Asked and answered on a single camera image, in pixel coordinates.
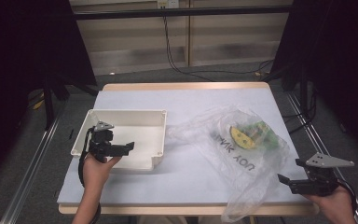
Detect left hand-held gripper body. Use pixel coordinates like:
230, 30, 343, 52
88, 120, 124, 163

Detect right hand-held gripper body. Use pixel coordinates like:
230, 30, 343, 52
290, 152, 355, 198

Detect green snack packet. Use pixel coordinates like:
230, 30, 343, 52
228, 120, 280, 149

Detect clear plastic bag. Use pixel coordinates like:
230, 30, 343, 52
166, 105, 291, 224

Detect person's left hand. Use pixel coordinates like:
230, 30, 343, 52
82, 153, 122, 190

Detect person's right hand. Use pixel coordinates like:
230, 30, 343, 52
304, 186, 358, 224

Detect white plastic tray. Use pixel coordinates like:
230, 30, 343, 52
70, 108, 168, 172

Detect black metal stand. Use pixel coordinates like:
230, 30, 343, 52
42, 74, 100, 131

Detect pale grey table mat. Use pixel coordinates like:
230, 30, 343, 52
57, 87, 309, 206

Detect wooden table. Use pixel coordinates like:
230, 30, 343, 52
58, 81, 320, 217

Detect black curtain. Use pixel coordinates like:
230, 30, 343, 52
271, 0, 358, 162
0, 0, 98, 188

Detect black horizontal bar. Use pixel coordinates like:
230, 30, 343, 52
74, 5, 294, 21

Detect metal floor rail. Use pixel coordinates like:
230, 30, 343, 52
0, 101, 68, 224
286, 92, 358, 224

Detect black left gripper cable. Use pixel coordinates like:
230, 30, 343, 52
77, 126, 103, 224

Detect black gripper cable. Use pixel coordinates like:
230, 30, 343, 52
337, 178, 358, 216
77, 126, 103, 224

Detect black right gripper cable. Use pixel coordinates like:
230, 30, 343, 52
337, 178, 358, 216

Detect black floor cables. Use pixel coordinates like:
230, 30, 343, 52
282, 88, 320, 135

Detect black hanging cable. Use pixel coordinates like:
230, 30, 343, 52
162, 16, 275, 83

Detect white wall socket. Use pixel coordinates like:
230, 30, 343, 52
157, 0, 181, 9

